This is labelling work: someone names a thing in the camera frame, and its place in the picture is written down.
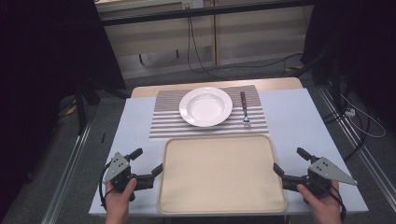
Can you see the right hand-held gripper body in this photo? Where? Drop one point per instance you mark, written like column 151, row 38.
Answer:
column 325, row 171

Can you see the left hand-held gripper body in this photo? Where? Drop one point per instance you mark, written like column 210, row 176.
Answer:
column 120, row 168

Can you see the person's left hand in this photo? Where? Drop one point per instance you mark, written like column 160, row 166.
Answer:
column 116, row 200

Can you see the person's right hand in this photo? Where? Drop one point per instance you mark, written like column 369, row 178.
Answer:
column 325, row 205

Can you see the grey striped placemat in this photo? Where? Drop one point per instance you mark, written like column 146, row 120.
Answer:
column 165, row 124

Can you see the beige plastic tray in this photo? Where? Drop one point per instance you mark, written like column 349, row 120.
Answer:
column 221, row 174

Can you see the white power strip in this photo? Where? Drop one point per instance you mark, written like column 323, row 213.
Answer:
column 350, row 112

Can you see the black metal stand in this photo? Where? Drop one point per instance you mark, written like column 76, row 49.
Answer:
column 334, row 77
column 81, row 105

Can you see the white deep plate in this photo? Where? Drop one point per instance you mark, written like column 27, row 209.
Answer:
column 205, row 107

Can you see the light wooden cabinet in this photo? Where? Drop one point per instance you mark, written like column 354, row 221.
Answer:
column 162, row 34

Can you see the black curtain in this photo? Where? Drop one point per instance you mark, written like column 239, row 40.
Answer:
column 37, row 62
column 358, row 37

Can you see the aluminium floor rail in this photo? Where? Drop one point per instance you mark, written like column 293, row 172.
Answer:
column 355, row 140
column 67, row 174

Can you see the white wall socket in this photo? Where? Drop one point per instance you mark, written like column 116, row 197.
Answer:
column 192, row 4

